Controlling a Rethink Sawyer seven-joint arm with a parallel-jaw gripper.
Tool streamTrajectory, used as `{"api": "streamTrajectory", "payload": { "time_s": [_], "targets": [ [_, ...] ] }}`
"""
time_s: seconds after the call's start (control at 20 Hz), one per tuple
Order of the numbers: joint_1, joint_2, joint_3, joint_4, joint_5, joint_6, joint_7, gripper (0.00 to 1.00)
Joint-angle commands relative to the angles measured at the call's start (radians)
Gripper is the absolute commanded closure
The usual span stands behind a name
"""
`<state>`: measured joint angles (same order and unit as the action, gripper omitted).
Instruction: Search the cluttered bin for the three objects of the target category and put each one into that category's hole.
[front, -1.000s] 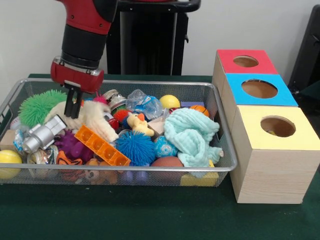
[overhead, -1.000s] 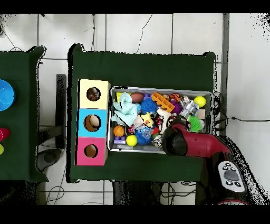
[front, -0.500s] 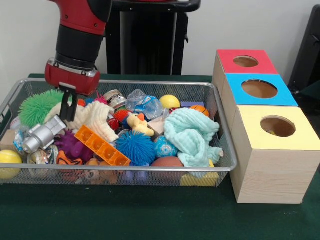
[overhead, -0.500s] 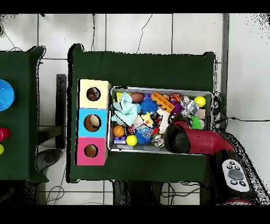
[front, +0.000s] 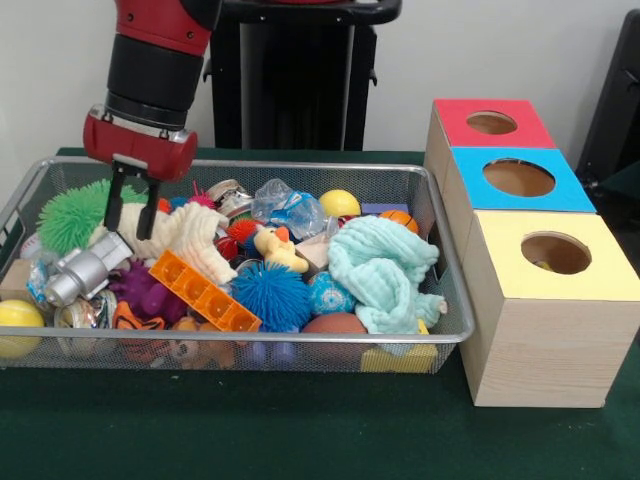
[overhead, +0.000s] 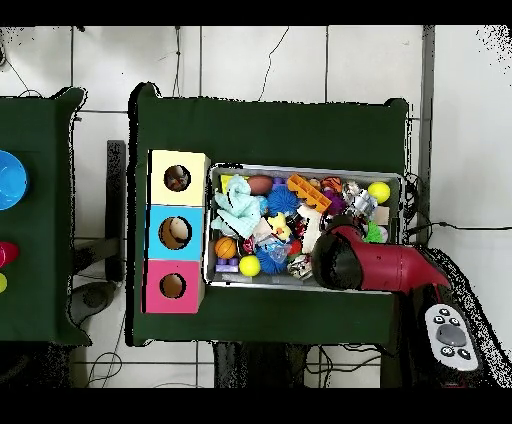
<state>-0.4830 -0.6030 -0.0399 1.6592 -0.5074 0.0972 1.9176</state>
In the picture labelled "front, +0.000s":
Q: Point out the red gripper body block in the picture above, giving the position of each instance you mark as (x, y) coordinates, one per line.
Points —
(140, 150)

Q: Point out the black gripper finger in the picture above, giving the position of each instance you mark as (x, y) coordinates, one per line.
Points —
(115, 205)
(146, 215)

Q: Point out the cream fluffy cloth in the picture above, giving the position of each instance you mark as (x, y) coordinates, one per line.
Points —
(185, 230)

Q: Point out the wooden box with three holes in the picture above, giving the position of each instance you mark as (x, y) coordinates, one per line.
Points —
(550, 350)

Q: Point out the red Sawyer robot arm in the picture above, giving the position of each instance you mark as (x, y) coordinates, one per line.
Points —
(155, 75)

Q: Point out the green spiky rubber ball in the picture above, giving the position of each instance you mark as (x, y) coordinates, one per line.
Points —
(65, 220)

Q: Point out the silver toy robot figure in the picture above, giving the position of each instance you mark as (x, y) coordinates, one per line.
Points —
(80, 275)

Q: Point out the orange plastic compartment tray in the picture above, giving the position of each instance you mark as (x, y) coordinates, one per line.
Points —
(205, 292)

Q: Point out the yellow plush duck toy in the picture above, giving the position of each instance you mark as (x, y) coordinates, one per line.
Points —
(277, 247)

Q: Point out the yellow ball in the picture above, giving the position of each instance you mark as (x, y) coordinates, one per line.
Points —
(17, 315)
(340, 202)

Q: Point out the blue spiky rubber ball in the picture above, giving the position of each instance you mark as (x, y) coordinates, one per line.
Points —
(272, 296)

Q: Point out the mint green cloth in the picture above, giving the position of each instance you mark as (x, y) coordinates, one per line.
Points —
(380, 270)

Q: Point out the orange mini basketball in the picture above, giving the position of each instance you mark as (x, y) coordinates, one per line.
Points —
(402, 220)

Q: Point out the dark green tablecloth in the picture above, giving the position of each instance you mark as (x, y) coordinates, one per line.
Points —
(300, 425)

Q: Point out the black chair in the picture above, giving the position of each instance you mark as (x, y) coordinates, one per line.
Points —
(615, 110)

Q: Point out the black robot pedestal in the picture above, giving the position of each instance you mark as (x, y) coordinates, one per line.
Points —
(300, 90)

